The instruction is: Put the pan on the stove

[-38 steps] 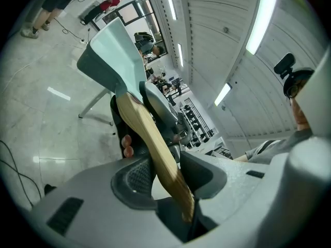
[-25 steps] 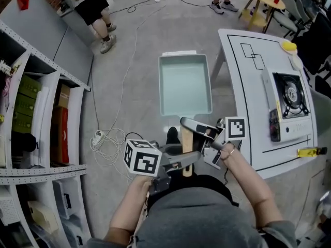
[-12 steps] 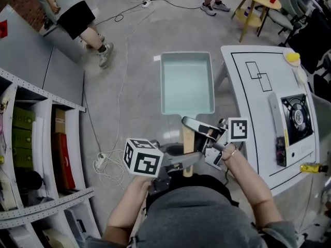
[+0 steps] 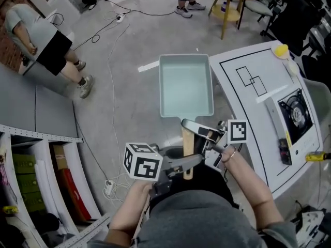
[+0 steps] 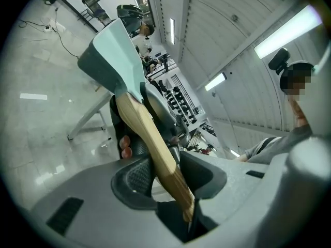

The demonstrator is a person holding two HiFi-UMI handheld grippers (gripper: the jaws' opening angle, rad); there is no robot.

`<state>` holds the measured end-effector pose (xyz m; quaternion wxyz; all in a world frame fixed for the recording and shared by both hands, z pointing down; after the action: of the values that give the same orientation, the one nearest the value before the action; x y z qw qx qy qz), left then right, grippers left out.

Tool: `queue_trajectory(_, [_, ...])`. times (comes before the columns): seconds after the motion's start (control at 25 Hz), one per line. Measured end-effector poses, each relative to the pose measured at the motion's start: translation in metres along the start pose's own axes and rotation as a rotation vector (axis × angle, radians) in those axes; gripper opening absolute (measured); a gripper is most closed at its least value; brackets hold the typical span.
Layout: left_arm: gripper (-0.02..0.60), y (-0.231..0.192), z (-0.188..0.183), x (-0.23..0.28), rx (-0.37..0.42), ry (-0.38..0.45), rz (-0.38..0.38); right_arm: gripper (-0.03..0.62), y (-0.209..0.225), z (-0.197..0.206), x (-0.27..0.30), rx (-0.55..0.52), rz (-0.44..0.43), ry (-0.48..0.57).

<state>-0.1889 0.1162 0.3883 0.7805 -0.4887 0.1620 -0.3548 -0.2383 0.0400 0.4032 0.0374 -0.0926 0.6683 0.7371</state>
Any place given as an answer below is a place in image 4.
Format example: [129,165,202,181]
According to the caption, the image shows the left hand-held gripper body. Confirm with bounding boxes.
[124,143,173,198]

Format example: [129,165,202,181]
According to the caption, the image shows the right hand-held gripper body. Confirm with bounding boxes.
[194,119,248,172]

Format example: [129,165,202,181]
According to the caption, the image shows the light blue square pan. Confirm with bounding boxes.
[158,53,215,181]

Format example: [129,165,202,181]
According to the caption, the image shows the white induction cooker black top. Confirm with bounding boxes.
[264,87,324,166]

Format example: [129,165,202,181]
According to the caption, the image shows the person's right forearm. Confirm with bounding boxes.
[222,145,285,234]

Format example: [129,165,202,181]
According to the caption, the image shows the person's left forearm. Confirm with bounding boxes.
[104,181,153,242]

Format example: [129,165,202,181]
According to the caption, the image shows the person's black trousers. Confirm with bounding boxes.
[148,161,239,212]

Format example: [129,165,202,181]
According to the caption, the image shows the person's grey shirt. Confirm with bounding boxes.
[87,189,298,248]

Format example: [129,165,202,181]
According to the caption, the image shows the red box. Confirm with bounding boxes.
[55,167,92,222]

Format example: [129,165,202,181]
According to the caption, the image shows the brown cardboard box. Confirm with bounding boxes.
[52,145,70,171]

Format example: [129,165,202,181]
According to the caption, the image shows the yellow bottle black cap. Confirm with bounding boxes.
[306,150,331,163]

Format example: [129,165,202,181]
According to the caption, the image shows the small white round dish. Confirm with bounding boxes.
[284,60,298,78]

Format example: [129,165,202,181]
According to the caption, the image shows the yellow food on plate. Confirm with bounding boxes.
[270,44,290,60]

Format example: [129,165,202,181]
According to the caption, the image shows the grey shell chair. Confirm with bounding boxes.
[302,77,331,150]

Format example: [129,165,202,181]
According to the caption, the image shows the yellow corn cob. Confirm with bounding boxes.
[274,44,289,57]

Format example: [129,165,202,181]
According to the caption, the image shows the white metal shelf rack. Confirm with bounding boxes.
[0,124,112,248]

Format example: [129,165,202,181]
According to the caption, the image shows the black office chair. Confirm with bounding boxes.
[301,34,331,87]
[260,0,328,57]

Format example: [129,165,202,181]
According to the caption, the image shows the stack of green boxes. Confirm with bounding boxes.
[11,153,48,214]

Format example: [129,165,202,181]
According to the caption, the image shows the grey cabinet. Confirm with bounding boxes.
[0,63,79,140]

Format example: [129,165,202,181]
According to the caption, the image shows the grey padded chair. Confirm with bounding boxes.
[244,0,282,31]

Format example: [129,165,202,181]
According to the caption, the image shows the thin gold bracelet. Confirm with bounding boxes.
[225,145,237,163]

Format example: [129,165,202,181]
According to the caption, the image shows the white cable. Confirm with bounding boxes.
[103,22,131,191]

